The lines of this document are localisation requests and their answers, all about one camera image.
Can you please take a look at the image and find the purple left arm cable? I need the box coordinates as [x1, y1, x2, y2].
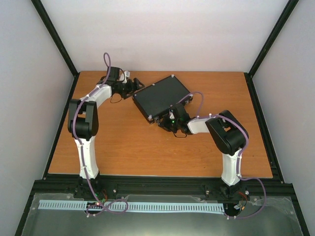
[73, 52, 129, 217]

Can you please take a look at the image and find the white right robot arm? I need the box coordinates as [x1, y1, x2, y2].
[157, 103, 249, 199]

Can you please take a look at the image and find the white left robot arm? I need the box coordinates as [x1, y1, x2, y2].
[67, 67, 145, 198]

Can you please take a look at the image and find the black poker set case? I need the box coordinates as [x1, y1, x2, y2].
[133, 74, 193, 123]

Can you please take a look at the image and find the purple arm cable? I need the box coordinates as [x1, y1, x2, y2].
[73, 52, 129, 217]
[177, 91, 267, 220]

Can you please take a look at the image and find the light blue cable duct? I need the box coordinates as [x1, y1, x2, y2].
[37, 200, 224, 214]

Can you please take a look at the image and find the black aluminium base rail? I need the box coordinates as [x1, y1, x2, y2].
[31, 174, 297, 203]

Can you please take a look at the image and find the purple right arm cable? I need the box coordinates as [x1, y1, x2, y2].
[177, 91, 267, 220]

